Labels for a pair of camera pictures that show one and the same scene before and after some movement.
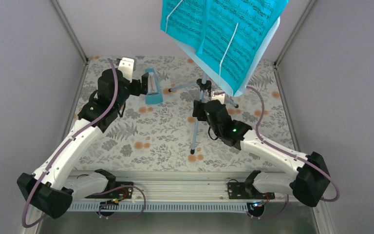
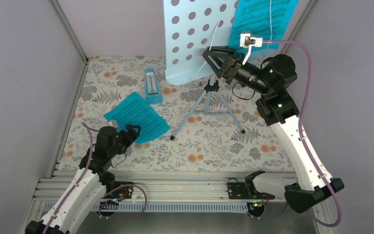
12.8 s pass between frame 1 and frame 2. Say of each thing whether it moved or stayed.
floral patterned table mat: stayed
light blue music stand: moved
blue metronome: stayed
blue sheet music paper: moved
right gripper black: moved
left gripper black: moved
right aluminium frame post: stayed
